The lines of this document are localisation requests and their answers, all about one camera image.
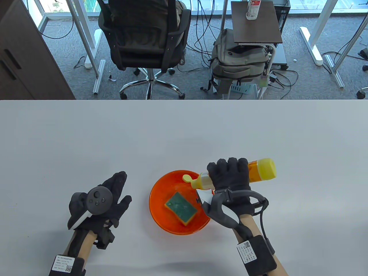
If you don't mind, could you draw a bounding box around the person's right hand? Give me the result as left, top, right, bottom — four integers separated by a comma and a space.
207, 157, 260, 219

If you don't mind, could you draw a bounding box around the person's left hand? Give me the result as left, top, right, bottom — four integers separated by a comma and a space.
68, 171, 133, 239

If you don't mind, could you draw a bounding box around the yellow dish soap bottle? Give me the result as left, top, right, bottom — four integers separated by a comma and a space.
183, 158, 277, 191

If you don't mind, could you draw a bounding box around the orange plastic bowl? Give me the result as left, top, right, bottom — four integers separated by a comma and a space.
149, 170, 214, 235

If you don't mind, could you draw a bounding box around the green yellow sponge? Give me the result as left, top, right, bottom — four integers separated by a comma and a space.
164, 192, 198, 227

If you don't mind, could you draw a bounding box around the person's left forearm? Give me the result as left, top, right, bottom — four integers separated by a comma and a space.
49, 230, 99, 276

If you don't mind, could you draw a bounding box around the person's right forearm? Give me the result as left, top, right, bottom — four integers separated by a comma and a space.
231, 214, 288, 276

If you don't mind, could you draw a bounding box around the dark grey handheld controller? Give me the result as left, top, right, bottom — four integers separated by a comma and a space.
196, 188, 269, 229
68, 186, 113, 229

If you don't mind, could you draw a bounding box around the black labelled wrist box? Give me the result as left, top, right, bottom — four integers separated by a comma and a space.
48, 254, 86, 276
236, 235, 276, 276

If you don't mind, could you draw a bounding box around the grey backpack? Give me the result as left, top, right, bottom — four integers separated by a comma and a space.
209, 28, 271, 84

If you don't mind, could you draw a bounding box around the aluminium profile leg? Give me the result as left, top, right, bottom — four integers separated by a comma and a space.
93, 60, 106, 94
323, 54, 345, 88

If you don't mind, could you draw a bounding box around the black cart base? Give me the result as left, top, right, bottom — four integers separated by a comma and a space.
272, 45, 289, 71

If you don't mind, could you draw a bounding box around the white desk leg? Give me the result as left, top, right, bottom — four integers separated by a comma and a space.
300, 0, 339, 66
67, 0, 103, 69

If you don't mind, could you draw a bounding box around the dark brown side table top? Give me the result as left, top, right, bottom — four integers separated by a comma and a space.
231, 1, 283, 45

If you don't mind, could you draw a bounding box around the brown wooden cabinet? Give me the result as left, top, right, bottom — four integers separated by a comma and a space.
0, 0, 76, 100

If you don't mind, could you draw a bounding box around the black office chair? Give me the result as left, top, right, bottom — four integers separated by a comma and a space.
96, 0, 191, 100

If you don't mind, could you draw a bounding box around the white bottle red label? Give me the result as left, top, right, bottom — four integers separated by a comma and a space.
246, 0, 261, 20

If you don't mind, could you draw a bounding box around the black computer tower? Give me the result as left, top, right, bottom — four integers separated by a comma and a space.
273, 0, 291, 35

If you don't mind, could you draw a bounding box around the small black wrist camera module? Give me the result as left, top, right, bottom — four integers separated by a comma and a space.
95, 227, 115, 249

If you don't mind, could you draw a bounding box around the white cart frame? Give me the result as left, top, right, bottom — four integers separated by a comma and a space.
257, 43, 278, 100

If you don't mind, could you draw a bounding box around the black cable bundle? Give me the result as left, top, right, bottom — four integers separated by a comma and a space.
185, 0, 223, 72

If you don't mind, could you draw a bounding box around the black floor cable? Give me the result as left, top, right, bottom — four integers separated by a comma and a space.
26, 0, 76, 40

